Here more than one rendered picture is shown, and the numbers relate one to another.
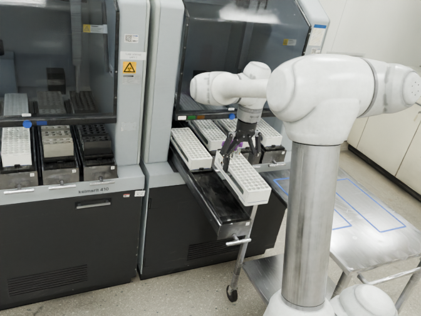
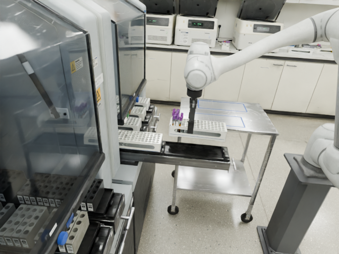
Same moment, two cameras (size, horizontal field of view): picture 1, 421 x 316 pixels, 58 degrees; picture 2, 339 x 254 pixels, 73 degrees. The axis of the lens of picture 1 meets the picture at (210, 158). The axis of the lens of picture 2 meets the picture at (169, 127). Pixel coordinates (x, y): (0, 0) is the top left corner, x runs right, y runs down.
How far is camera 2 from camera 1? 1.21 m
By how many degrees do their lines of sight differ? 50
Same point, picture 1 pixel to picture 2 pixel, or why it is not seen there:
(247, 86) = (246, 56)
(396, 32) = not seen: hidden behind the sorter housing
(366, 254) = (264, 123)
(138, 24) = (95, 44)
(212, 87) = (215, 70)
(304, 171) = not seen: outside the picture
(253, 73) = (206, 50)
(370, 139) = not seen: hidden behind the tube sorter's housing
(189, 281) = (147, 230)
